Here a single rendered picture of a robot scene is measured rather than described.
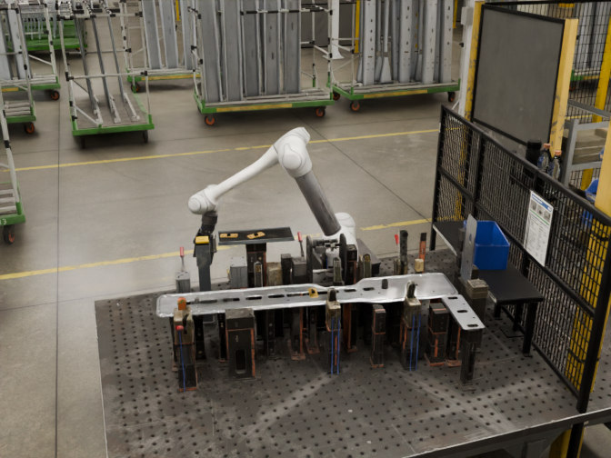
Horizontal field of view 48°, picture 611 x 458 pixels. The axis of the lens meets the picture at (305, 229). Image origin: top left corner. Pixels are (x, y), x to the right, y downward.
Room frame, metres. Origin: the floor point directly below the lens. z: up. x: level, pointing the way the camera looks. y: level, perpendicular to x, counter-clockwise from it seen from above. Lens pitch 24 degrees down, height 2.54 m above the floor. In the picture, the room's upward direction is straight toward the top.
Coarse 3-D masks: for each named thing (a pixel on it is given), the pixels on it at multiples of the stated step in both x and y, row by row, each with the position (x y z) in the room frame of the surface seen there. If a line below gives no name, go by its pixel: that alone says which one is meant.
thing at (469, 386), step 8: (464, 336) 2.51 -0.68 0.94; (472, 336) 2.47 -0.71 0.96; (464, 344) 2.51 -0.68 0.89; (472, 344) 2.48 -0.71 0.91; (464, 352) 2.50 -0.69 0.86; (472, 352) 2.48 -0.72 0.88; (464, 360) 2.49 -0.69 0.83; (472, 360) 2.49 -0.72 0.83; (464, 368) 2.48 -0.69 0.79; (472, 368) 2.48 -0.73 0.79; (456, 376) 2.54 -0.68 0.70; (464, 376) 2.47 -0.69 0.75; (472, 376) 2.48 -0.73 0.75; (464, 384) 2.47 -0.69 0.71; (472, 384) 2.48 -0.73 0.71
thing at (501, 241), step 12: (480, 228) 3.25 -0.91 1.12; (492, 228) 3.25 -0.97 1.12; (480, 240) 3.25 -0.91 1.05; (492, 240) 3.24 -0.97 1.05; (504, 240) 3.04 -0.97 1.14; (480, 252) 2.95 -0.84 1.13; (492, 252) 2.95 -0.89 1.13; (504, 252) 2.95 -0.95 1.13; (480, 264) 2.95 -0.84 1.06; (492, 264) 2.95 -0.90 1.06; (504, 264) 2.95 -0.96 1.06
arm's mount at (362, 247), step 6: (360, 240) 3.73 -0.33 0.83; (360, 246) 3.65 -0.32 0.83; (366, 246) 3.64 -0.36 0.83; (360, 252) 3.58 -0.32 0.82; (318, 258) 3.53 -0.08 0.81; (372, 258) 3.50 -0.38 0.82; (318, 264) 3.52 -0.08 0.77; (372, 264) 3.44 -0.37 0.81; (378, 264) 3.45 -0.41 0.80; (372, 270) 3.44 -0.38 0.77; (378, 270) 3.46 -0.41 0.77; (372, 276) 3.44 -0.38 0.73
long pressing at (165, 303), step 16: (256, 288) 2.81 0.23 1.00; (272, 288) 2.82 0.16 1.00; (288, 288) 2.82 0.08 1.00; (304, 288) 2.82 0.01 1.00; (320, 288) 2.82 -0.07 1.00; (336, 288) 2.82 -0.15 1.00; (352, 288) 2.82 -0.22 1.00; (400, 288) 2.82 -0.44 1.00; (416, 288) 2.82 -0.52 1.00; (432, 288) 2.82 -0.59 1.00; (448, 288) 2.82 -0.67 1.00; (160, 304) 2.67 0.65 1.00; (176, 304) 2.67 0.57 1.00; (192, 304) 2.67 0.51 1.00; (208, 304) 2.67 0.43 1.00; (224, 304) 2.67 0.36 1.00; (240, 304) 2.67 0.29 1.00; (256, 304) 2.67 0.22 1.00; (272, 304) 2.67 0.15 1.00; (288, 304) 2.67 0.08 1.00; (304, 304) 2.67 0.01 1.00; (320, 304) 2.68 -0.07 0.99
